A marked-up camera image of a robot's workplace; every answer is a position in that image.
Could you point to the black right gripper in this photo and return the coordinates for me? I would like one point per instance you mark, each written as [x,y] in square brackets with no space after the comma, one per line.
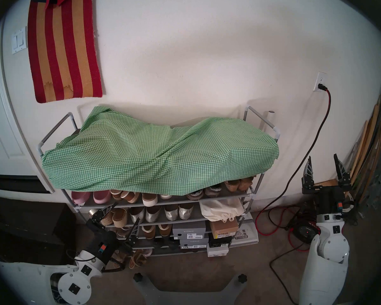
[330,201]

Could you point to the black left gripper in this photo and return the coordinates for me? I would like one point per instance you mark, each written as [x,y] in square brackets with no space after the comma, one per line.
[103,245]

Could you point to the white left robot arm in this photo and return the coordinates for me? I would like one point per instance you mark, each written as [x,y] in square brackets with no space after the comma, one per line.
[66,277]

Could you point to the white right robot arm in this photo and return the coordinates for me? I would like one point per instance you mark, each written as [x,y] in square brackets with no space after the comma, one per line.
[320,275]

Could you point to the woven espadrille shoe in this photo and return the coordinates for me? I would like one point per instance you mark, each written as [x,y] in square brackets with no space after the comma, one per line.
[120,217]
[107,219]

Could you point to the brown pink shoe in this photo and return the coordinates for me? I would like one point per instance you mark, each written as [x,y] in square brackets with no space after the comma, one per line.
[123,232]

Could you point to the silver flat shoe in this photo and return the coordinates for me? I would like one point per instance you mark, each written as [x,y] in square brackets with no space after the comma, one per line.
[136,214]
[171,213]
[153,213]
[185,211]

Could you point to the tan loafer shoe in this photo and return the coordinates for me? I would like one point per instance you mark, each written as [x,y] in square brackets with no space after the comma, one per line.
[165,230]
[148,231]

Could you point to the cream platform shoe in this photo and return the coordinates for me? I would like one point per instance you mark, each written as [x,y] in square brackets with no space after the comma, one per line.
[165,197]
[150,200]

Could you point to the pale flat shoe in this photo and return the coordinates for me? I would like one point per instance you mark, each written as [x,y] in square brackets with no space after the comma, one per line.
[148,252]

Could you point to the dark shoe pair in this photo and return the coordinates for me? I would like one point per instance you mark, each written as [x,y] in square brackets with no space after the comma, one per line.
[165,243]

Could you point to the grey metal shoe rack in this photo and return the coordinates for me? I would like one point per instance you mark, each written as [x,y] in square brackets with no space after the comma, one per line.
[276,132]

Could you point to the grey Vionic shoe box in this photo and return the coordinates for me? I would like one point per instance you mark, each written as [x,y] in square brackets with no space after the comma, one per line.
[189,229]
[193,242]

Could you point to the tan wedge shoe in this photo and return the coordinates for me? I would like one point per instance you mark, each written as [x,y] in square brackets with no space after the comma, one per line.
[246,182]
[232,185]

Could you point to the black shoe box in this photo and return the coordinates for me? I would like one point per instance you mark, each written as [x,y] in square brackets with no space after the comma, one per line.
[219,240]

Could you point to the white shoe box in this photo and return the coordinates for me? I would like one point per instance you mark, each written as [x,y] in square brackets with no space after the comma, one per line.
[217,251]

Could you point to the brown cardboard shoe box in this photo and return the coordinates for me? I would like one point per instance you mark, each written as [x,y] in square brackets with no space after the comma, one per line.
[223,226]

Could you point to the small cardboard box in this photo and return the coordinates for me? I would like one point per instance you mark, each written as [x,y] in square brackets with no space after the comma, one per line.
[328,182]

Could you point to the white blue ceramic pot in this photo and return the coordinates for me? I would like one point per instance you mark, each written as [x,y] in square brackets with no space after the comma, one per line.
[350,202]

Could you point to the tan braided sandal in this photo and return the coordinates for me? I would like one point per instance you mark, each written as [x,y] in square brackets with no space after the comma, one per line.
[124,260]
[136,260]

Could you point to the black base knob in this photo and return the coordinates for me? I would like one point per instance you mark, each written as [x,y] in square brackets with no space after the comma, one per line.
[138,277]
[242,278]

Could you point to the light wooden board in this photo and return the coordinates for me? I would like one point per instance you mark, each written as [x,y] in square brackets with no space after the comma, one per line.
[366,137]

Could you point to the green gingham cloth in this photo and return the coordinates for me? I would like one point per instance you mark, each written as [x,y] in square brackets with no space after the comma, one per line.
[146,155]

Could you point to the white flat labelled box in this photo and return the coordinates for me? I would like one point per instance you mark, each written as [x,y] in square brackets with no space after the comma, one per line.
[246,234]

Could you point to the white panel door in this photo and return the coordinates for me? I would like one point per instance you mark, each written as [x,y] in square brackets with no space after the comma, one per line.
[0,132]

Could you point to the red tan striped flag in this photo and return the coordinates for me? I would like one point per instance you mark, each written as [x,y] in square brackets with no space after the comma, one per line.
[63,53]

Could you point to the grey robot base frame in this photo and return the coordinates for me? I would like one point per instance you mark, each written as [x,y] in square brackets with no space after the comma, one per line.
[190,296]

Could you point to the white wall outlet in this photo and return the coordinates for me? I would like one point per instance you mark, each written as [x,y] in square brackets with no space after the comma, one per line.
[320,78]

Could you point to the white light switch plate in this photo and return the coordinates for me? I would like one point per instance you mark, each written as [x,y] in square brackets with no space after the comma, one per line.
[19,42]

